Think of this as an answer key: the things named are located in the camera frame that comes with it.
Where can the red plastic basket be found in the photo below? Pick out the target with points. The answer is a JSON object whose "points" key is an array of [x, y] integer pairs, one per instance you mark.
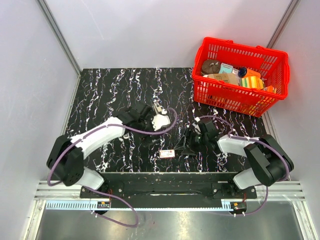
{"points": [[273, 65]]}

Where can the teal small box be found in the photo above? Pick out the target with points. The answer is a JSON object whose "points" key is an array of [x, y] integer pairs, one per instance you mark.
{"points": [[225, 68]]}

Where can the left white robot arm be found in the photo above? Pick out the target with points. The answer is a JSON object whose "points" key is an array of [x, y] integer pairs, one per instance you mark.
{"points": [[67, 156]]}

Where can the orange small box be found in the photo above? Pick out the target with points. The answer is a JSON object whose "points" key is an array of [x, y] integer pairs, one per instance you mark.
{"points": [[270, 89]]}

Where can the aluminium rail frame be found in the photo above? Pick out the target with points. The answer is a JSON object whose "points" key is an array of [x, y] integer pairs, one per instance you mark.
{"points": [[75, 197]]}

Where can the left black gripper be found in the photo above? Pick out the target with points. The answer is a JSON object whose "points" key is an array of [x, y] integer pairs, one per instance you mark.
{"points": [[146, 138]]}

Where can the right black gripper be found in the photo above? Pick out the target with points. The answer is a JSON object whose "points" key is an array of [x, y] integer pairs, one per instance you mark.
{"points": [[181, 145]]}

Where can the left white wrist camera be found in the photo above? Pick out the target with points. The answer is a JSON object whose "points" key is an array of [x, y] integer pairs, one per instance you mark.
{"points": [[160, 120]]}

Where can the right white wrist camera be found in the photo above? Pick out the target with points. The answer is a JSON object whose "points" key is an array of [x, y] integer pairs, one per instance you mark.
{"points": [[197, 120]]}

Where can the brown round object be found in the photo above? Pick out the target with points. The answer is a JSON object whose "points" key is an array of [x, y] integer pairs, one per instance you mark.
{"points": [[210, 66]]}

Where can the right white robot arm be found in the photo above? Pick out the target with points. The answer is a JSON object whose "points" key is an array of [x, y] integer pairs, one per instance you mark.
{"points": [[269, 163]]}

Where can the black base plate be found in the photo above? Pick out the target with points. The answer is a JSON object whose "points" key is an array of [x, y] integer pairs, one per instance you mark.
{"points": [[172, 191]]}

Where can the red white staple box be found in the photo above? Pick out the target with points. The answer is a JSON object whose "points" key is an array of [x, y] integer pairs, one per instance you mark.
{"points": [[166, 154]]}

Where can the blue capped orange bottle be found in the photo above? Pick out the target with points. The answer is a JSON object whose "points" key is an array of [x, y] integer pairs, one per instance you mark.
{"points": [[244, 72]]}

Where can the beige stapler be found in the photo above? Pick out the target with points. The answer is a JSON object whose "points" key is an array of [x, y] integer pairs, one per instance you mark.
{"points": [[126, 136]]}

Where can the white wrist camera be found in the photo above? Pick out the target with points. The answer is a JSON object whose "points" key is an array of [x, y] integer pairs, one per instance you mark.
{"points": [[160, 120], [197, 120]]}

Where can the yellow green sponge pack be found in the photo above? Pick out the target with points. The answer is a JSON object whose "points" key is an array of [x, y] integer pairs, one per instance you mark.
{"points": [[252, 82]]}

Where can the brown cardboard package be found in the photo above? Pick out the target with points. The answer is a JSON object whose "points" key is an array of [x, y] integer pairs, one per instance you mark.
{"points": [[229, 78]]}

